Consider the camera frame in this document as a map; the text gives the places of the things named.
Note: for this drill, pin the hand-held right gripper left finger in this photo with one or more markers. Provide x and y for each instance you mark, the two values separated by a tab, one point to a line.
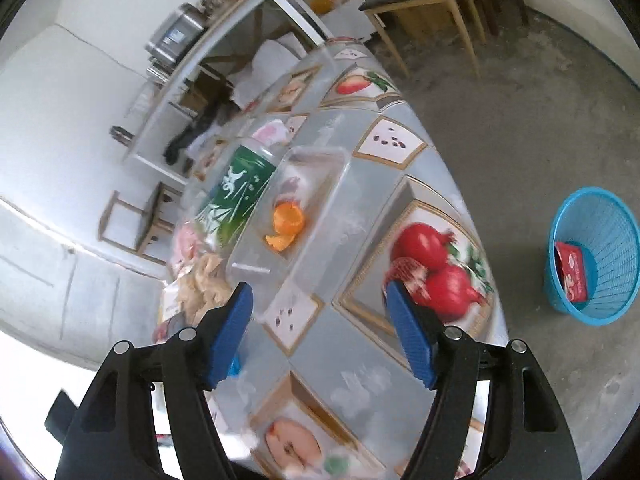
235	325

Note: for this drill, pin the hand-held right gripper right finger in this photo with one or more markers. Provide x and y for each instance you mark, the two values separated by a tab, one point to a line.
410	335

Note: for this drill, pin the beige tissue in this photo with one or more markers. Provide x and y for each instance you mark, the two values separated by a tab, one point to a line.
205	280

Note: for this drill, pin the green cylindrical can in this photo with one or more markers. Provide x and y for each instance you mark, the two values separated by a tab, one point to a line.
240	185

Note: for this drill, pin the clear plastic container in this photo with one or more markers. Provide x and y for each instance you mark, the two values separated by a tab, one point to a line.
320	195

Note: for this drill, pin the blue plastic basket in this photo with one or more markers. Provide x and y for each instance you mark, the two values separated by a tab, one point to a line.
610	240

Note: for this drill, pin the pink-print plastic packet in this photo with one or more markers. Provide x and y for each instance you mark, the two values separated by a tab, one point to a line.
185	242

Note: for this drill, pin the orange peel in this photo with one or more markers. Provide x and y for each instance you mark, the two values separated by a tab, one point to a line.
287	220

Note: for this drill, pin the fruit-print tablecloth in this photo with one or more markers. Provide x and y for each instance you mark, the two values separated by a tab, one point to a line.
380	185

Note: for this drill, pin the white door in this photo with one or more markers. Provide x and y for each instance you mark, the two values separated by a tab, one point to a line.
75	300

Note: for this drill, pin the black cloth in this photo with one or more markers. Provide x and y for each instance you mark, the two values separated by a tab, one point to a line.
187	140

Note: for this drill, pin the cardboard box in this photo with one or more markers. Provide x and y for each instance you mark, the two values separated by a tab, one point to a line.
200	90

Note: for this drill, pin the steel cup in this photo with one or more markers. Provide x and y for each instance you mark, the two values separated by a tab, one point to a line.
160	69

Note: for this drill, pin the white bag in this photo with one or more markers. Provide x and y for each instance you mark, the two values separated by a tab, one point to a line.
270	60

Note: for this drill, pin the white side table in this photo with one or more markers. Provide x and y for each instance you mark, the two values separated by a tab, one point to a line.
220	35

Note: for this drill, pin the silver rice cooker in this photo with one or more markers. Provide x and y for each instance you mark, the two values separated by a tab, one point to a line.
175	35

